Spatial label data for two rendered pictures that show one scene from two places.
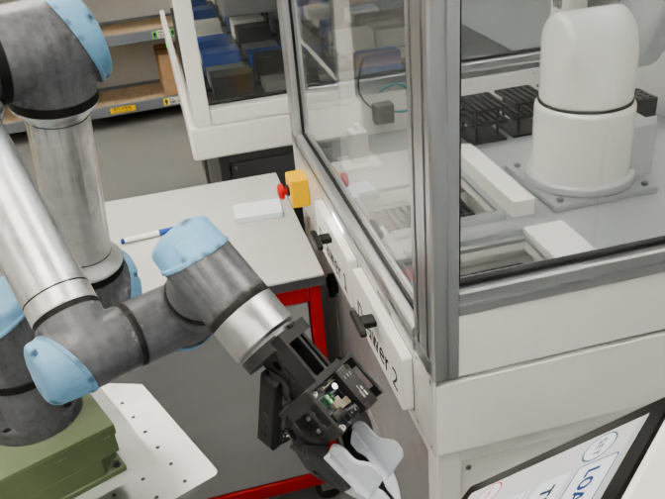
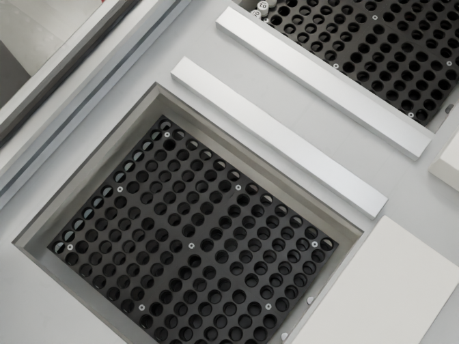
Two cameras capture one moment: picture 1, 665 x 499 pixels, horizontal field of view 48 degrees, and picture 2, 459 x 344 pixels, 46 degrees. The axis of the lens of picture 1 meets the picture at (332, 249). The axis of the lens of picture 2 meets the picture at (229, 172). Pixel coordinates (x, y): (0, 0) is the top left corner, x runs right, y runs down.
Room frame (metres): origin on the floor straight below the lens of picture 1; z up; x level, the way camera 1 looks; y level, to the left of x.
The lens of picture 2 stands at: (1.09, -0.37, 1.42)
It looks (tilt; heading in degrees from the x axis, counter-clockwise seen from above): 73 degrees down; 56
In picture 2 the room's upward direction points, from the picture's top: 7 degrees counter-clockwise
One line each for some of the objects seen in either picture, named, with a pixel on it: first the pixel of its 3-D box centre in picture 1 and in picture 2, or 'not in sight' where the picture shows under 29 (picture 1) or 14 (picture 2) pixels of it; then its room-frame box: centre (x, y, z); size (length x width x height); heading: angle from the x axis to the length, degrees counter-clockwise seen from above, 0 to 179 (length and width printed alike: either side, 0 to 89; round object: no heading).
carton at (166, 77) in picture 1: (188, 65); not in sight; (5.17, 0.88, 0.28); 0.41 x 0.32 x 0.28; 105
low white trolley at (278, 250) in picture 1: (211, 353); not in sight; (1.71, 0.37, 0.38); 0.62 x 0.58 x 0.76; 12
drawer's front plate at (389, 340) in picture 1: (380, 334); not in sight; (1.06, -0.07, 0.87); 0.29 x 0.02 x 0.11; 12
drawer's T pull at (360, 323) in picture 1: (364, 322); not in sight; (1.06, -0.04, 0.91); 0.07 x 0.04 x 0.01; 12
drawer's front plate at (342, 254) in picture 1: (335, 249); not in sight; (1.37, -0.01, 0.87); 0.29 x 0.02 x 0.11; 12
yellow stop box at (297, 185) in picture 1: (296, 188); not in sight; (1.69, 0.07, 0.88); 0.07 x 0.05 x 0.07; 12
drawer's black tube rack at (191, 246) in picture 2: not in sight; (195, 250); (1.10, -0.27, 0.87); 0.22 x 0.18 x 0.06; 102
